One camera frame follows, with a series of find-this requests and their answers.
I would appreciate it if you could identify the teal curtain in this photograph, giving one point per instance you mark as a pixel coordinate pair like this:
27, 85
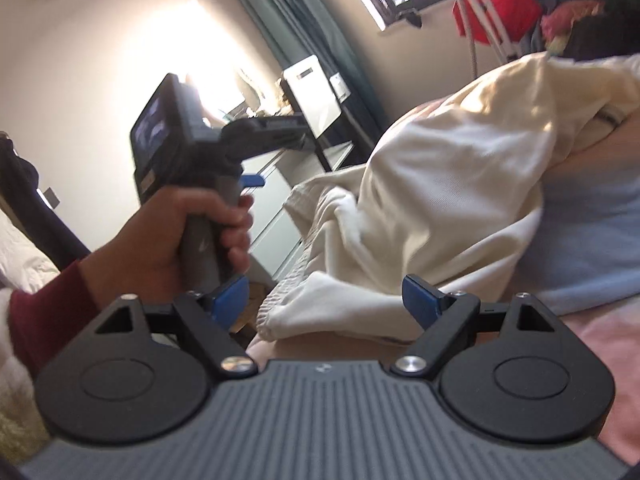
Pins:
310, 25

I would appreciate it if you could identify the person's left forearm red sleeve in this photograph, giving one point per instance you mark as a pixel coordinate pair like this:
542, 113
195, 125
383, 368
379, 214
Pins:
45, 315

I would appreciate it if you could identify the dark cloth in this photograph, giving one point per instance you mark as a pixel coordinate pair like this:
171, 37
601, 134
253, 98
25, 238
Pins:
605, 35

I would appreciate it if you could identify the red bag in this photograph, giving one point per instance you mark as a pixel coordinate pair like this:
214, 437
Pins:
505, 5

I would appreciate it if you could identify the white quilt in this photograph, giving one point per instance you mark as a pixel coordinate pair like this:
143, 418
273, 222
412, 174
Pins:
22, 255

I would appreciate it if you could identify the fluffy cream blanket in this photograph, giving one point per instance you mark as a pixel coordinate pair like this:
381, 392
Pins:
15, 390

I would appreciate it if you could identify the white drawer cabinet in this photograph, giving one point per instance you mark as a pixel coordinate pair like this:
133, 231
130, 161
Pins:
272, 220

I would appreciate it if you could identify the cream white sweatpants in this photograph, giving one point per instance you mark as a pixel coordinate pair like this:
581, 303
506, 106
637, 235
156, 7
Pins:
440, 175

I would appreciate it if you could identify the person's left hand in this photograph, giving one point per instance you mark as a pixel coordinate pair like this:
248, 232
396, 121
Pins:
145, 250

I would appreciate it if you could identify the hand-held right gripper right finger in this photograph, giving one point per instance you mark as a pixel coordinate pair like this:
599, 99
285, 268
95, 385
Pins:
419, 305

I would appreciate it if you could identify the light blue pillow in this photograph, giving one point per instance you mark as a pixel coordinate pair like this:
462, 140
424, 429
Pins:
590, 240

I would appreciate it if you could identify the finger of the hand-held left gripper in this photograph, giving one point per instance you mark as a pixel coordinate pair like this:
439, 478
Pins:
292, 132

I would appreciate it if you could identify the black and white desk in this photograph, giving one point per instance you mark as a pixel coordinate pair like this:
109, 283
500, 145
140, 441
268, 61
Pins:
312, 95

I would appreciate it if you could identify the pink bed sheet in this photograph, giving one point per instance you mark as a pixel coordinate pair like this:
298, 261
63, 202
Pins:
600, 360

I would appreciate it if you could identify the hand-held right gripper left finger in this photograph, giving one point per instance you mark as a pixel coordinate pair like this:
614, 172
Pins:
229, 302

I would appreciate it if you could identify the white desk black frame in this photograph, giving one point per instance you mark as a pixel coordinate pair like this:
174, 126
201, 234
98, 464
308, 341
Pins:
330, 150

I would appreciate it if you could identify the white tripod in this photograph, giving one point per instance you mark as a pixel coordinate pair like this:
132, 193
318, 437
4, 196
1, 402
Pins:
480, 5

